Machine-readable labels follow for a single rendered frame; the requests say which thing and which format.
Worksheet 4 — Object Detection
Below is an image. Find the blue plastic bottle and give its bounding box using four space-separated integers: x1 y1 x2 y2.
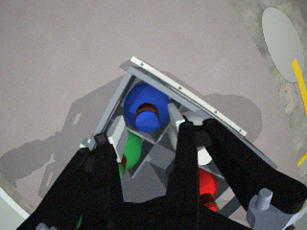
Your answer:
124 81 171 133

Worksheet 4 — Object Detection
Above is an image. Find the red bottle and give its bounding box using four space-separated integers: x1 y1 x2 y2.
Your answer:
199 167 218 212

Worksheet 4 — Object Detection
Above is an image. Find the white bottle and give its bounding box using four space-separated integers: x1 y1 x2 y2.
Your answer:
167 106 212 165

